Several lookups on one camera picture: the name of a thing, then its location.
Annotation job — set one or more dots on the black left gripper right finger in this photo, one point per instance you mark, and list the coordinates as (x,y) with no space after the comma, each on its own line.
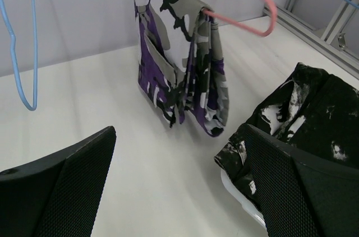
(301,194)

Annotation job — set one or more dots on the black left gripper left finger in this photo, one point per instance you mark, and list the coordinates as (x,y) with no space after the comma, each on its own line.
(59,194)

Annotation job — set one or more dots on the black white patterned trousers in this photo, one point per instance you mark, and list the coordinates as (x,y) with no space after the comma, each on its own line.
(314,111)

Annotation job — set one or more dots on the pink hanger with camouflage trousers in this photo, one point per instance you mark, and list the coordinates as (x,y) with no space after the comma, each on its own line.
(248,9)

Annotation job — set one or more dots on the purple camouflage trousers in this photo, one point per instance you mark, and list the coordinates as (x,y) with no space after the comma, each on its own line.
(181,66)

